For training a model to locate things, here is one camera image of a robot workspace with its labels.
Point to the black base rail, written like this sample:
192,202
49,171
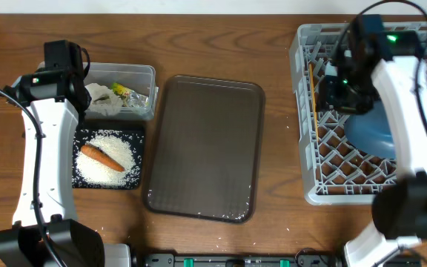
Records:
306,257

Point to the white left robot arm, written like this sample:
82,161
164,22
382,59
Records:
45,230

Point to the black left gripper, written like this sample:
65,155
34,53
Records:
88,104

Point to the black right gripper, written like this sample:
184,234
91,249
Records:
328,97

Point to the clear plastic bin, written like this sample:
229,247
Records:
140,78

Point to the light blue bowl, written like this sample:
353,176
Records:
330,70

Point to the brown serving tray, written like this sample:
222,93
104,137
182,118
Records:
205,154

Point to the white tissue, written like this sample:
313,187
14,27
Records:
103,100

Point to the foil snack wrapper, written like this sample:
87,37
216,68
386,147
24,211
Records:
129,97

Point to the orange carrot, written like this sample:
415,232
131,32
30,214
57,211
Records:
99,156

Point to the wooden chopstick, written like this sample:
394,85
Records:
313,98

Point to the white rice pile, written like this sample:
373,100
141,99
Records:
94,174

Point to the black tray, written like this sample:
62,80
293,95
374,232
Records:
125,128

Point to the dark blue plate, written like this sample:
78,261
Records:
371,133

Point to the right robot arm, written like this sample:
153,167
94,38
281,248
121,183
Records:
390,66

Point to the grey dishwasher rack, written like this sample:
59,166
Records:
334,172

